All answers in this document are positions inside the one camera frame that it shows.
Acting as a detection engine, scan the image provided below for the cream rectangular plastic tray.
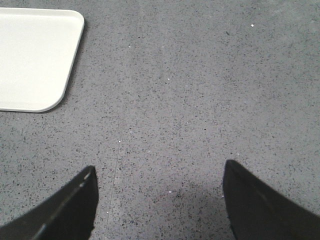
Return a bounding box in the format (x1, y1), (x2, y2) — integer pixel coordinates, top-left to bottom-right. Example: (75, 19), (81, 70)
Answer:
(0, 7), (85, 113)

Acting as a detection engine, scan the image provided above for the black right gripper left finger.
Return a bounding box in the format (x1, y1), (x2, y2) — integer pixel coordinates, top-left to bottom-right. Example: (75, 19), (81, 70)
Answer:
(0, 165), (98, 240)

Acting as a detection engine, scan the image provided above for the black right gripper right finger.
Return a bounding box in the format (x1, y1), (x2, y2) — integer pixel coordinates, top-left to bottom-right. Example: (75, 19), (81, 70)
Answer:
(223, 159), (320, 240)

